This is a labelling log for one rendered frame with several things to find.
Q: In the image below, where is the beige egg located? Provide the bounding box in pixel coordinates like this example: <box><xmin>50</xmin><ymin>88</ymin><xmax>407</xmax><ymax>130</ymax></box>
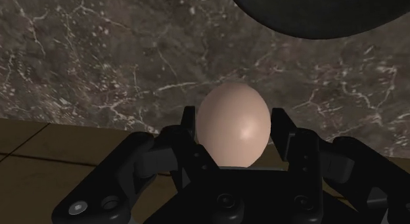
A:
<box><xmin>195</xmin><ymin>81</ymin><xmax>272</xmax><ymax>168</ymax></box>

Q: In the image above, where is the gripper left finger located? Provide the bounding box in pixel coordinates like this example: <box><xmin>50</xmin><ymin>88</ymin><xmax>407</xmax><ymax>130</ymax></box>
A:
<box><xmin>51</xmin><ymin>105</ymin><xmax>220</xmax><ymax>224</ymax></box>

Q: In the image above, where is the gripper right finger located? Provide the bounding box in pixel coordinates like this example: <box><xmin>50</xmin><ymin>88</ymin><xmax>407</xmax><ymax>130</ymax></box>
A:
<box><xmin>271</xmin><ymin>107</ymin><xmax>410</xmax><ymax>224</ymax></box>

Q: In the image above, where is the black round pan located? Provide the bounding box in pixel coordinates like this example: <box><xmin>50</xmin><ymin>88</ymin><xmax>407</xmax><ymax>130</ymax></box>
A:
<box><xmin>226</xmin><ymin>0</ymin><xmax>410</xmax><ymax>40</ymax></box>

